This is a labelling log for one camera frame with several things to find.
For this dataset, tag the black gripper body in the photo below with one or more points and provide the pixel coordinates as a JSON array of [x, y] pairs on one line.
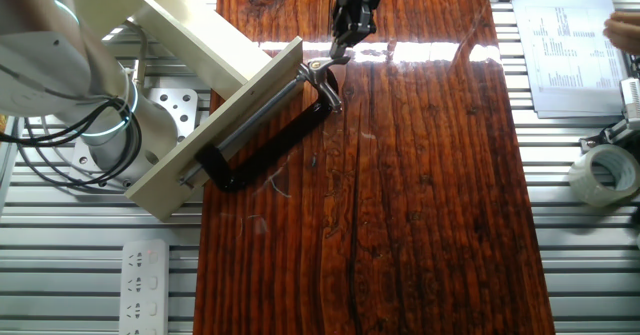
[[357, 0]]

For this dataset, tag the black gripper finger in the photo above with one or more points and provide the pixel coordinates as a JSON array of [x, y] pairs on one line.
[[341, 42], [364, 29]]

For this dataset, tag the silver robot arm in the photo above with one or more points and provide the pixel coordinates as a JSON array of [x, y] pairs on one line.
[[40, 60]]

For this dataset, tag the person's left hand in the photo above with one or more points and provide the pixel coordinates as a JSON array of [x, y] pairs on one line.
[[625, 32]]

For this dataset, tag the black C-clamp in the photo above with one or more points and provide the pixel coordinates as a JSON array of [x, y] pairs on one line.
[[272, 147]]

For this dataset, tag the brown wooden board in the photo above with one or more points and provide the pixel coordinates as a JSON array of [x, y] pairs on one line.
[[400, 225]]

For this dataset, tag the printed paper sheets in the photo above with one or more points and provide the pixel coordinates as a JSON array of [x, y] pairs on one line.
[[565, 50]]

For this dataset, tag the beige wooden stand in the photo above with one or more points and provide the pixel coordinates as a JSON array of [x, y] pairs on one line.
[[150, 195]]

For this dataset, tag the clear tape roll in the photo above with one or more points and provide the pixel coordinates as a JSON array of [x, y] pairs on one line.
[[582, 180]]

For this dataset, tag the small metal clip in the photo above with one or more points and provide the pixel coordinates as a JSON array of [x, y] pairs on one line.
[[617, 132]]

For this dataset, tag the white power strip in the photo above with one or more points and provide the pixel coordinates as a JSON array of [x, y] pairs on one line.
[[145, 290]]

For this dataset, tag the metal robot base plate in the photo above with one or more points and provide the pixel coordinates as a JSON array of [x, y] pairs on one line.
[[172, 105]]

